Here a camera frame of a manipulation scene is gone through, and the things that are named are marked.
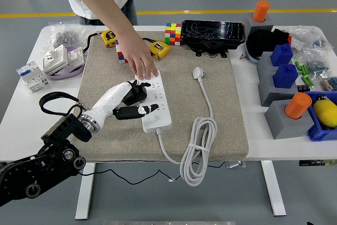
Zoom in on yellow tape measure black label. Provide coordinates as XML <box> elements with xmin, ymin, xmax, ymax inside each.
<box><xmin>101</xmin><ymin>28</ymin><xmax>118</xmax><ymax>48</ymax></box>

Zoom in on yellow oval object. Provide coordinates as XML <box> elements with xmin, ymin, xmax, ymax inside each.
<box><xmin>312</xmin><ymin>94</ymin><xmax>337</xmax><ymax>128</ymax></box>

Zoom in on blue plastic bin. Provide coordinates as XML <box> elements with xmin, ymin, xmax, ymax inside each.
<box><xmin>304</xmin><ymin>90</ymin><xmax>337</xmax><ymax>142</ymax></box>

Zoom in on clear bag of metal screws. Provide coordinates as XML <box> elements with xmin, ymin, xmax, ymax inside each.
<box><xmin>36</xmin><ymin>20</ymin><xmax>93</xmax><ymax>54</ymax></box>

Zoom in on white power cord with plug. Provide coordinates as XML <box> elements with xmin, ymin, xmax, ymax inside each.
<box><xmin>155</xmin><ymin>66</ymin><xmax>218</xmax><ymax>187</ymax></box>

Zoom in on thin black adapter cord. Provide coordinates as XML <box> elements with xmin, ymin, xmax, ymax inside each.
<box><xmin>78</xmin><ymin>168</ymin><xmax>182</xmax><ymax>184</ymax></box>

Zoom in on person's right hand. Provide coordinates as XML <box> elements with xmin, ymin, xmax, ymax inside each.
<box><xmin>122</xmin><ymin>35</ymin><xmax>160</xmax><ymax>81</ymax></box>

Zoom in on white power strip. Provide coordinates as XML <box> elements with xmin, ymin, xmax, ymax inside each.
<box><xmin>134</xmin><ymin>71</ymin><xmax>173</xmax><ymax>133</ymax></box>

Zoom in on pale blue-rimmed bowl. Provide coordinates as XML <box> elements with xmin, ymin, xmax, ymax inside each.
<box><xmin>244</xmin><ymin>40</ymin><xmax>260</xmax><ymax>64</ymax></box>

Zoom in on puzzle cube small cells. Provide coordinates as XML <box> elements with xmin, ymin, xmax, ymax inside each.
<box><xmin>164</xmin><ymin>22</ymin><xmax>183</xmax><ymax>46</ymax></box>

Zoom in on black cloth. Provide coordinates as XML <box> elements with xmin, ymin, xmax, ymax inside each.
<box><xmin>246</xmin><ymin>27</ymin><xmax>290</xmax><ymax>58</ymax></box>

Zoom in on blue block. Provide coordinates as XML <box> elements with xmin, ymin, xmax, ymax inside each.
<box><xmin>272</xmin><ymin>63</ymin><xmax>299</xmax><ymax>90</ymax></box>
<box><xmin>270</xmin><ymin>43</ymin><xmax>294</xmax><ymax>67</ymax></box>

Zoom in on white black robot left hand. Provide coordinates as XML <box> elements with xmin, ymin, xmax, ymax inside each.
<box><xmin>88</xmin><ymin>79</ymin><xmax>161</xmax><ymax>128</ymax></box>

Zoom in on black strip under table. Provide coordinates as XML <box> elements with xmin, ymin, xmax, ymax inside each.
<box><xmin>299</xmin><ymin>159</ymin><xmax>337</xmax><ymax>167</ymax></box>

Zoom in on clear bag of striped parts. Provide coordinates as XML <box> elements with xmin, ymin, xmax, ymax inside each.
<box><xmin>318</xmin><ymin>75</ymin><xmax>337</xmax><ymax>93</ymax></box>

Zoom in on orange cylinder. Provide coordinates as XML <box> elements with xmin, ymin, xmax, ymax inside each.
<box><xmin>252</xmin><ymin>0</ymin><xmax>271</xmax><ymax>23</ymax></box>
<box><xmin>283</xmin><ymin>92</ymin><xmax>313</xmax><ymax>120</ymax></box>

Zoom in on black power adapter plug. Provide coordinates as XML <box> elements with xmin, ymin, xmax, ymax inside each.
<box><xmin>122</xmin><ymin>85</ymin><xmax>148</xmax><ymax>106</ymax></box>

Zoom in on grey-brown mat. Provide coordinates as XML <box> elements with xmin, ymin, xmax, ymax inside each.
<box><xmin>64</xmin><ymin>30</ymin><xmax>250</xmax><ymax>163</ymax></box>

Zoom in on clear bag of blue parts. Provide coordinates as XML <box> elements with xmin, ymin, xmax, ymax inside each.
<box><xmin>302</xmin><ymin>26</ymin><xmax>332</xmax><ymax>52</ymax></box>
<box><xmin>302</xmin><ymin>50</ymin><xmax>331</xmax><ymax>75</ymax></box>

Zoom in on puzzle cube large cells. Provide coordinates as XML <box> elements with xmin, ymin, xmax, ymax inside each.
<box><xmin>115</xmin><ymin>40</ymin><xmax>130</xmax><ymax>65</ymax></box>

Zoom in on white table leg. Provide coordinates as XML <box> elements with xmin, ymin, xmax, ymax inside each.
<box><xmin>260</xmin><ymin>160</ymin><xmax>287</xmax><ymax>217</ymax></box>
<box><xmin>75</xmin><ymin>162</ymin><xmax>96</xmax><ymax>220</ymax></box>

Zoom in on small black circuit board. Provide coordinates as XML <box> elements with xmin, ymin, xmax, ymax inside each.
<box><xmin>296</xmin><ymin>84</ymin><xmax>313</xmax><ymax>93</ymax></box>

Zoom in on yellow tape measure clear window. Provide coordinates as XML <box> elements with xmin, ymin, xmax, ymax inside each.
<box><xmin>148</xmin><ymin>40</ymin><xmax>171</xmax><ymax>61</ymax></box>

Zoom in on white blue circuit breaker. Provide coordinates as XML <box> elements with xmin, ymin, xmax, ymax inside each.
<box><xmin>15</xmin><ymin>61</ymin><xmax>51</xmax><ymax>93</ymax></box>

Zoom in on purple tape roll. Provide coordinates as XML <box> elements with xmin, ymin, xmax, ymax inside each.
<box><xmin>48</xmin><ymin>45</ymin><xmax>85</xmax><ymax>81</ymax></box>

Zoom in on clear bag with white label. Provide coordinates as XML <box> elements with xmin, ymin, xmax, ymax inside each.
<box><xmin>285</xmin><ymin>26</ymin><xmax>308</xmax><ymax>52</ymax></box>

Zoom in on metal bracket under table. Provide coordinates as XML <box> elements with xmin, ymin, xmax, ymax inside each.
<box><xmin>225</xmin><ymin>160</ymin><xmax>247</xmax><ymax>169</ymax></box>

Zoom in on grey block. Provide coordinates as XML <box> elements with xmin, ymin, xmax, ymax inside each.
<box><xmin>264</xmin><ymin>99</ymin><xmax>315</xmax><ymax>140</ymax></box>
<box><xmin>257</xmin><ymin>71</ymin><xmax>298</xmax><ymax>107</ymax></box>
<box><xmin>256</xmin><ymin>51</ymin><xmax>293</xmax><ymax>74</ymax></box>
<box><xmin>245</xmin><ymin>12</ymin><xmax>274</xmax><ymax>35</ymax></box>

